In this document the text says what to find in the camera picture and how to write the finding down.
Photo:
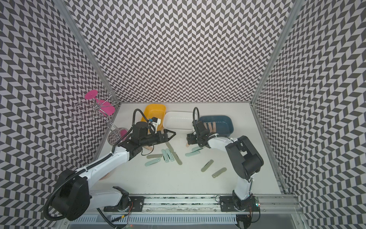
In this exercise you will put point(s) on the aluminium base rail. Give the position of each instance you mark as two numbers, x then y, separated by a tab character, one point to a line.
213	204

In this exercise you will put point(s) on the dark teal storage box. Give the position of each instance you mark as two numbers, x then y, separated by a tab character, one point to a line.
224	124

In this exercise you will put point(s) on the mint knife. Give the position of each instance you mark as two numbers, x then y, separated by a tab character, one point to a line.
170	155
192	153
196	149
152	162
165	156

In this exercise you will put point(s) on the olive knife left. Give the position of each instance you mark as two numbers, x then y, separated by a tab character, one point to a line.
154	156

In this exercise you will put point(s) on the wire rack with pink discs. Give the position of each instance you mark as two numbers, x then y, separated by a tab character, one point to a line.
101	110

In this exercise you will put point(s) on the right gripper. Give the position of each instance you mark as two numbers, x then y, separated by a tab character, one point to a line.
190	139

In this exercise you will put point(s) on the white storage box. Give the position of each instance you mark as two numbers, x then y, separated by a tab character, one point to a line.
179	122

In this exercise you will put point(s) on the pink knife vertical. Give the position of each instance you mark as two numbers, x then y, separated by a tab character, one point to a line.
210	127

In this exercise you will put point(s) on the mint knife upper right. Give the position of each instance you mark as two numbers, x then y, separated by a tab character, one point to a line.
196	149

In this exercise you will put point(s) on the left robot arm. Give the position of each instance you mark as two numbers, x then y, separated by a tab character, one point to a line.
72	196

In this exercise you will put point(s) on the mint knife centre right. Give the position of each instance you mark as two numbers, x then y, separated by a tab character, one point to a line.
170	155

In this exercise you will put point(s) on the yellow storage box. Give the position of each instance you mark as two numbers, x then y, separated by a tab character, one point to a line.
156	110

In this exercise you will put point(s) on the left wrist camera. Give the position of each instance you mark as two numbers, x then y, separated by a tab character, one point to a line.
155	122

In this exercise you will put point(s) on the olive knife centre vertical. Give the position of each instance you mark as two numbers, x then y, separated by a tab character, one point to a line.
177	159

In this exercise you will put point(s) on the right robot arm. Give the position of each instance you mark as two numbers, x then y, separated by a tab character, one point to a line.
244	157

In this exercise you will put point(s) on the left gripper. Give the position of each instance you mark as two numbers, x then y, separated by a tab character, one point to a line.
159	134

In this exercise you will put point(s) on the mint knife middle right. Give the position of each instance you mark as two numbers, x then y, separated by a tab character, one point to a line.
192	153

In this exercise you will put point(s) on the mint knife centre left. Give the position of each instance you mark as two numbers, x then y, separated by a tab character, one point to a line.
165	156

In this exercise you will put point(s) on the olive knife under pink pair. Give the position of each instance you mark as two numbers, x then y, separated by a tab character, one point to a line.
170	147

